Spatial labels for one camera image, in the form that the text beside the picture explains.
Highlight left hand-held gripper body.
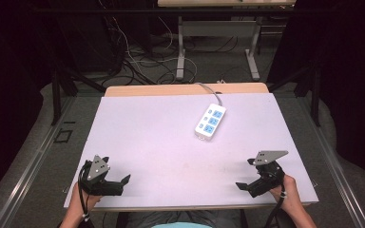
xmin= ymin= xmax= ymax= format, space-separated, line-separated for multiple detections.
xmin=80 ymin=154 xmax=125 ymax=197

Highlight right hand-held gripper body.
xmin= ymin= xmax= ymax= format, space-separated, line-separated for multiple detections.
xmin=246 ymin=149 xmax=290 ymax=200

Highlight person's right hand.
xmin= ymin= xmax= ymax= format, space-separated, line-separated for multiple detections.
xmin=268 ymin=174 xmax=299 ymax=215

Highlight person's left hand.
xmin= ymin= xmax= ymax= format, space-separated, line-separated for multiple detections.
xmin=70 ymin=181 xmax=104 ymax=217

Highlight white table mat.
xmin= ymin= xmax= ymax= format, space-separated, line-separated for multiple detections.
xmin=63 ymin=92 xmax=320 ymax=209

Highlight person's light blue shirt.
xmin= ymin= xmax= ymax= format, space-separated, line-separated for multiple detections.
xmin=149 ymin=221 xmax=214 ymax=228

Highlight white power strip blue sockets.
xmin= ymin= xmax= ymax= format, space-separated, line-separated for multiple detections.
xmin=194 ymin=103 xmax=228 ymax=143

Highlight black metal stand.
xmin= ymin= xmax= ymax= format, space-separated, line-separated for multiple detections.
xmin=50 ymin=61 xmax=107 ymax=126
xmin=267 ymin=60 xmax=322 ymax=128

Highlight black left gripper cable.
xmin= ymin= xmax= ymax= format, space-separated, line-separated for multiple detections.
xmin=77 ymin=160 xmax=93 ymax=228

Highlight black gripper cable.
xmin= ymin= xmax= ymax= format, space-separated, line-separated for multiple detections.
xmin=77 ymin=160 xmax=93 ymax=228
xmin=263 ymin=183 xmax=288 ymax=228

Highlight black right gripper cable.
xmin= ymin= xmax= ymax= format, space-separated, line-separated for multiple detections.
xmin=263 ymin=183 xmax=288 ymax=228

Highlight aluminium floor rail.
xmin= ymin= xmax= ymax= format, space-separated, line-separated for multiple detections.
xmin=0 ymin=94 xmax=77 ymax=228
xmin=298 ymin=94 xmax=364 ymax=228

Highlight grey power strip cable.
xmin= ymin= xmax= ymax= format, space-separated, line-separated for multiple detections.
xmin=195 ymin=82 xmax=223 ymax=107

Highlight tangle of floor cables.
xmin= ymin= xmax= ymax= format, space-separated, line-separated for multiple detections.
xmin=98 ymin=0 xmax=240 ymax=86

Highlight grey metal frame desk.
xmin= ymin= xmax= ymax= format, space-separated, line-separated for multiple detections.
xmin=157 ymin=0 xmax=298 ymax=82

